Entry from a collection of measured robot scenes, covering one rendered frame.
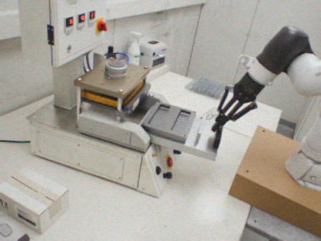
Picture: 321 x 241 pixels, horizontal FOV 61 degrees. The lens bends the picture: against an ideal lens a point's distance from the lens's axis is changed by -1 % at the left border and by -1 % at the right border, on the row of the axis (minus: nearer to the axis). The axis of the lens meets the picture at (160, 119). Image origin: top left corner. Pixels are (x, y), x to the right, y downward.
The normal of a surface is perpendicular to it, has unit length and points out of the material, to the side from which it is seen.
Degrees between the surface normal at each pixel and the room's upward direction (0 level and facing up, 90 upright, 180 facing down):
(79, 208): 0
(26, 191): 1
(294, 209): 90
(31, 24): 90
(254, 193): 90
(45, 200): 1
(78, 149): 90
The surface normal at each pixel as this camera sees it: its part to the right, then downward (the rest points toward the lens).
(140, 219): 0.15, -0.84
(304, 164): -0.90, -0.04
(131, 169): -0.28, 0.46
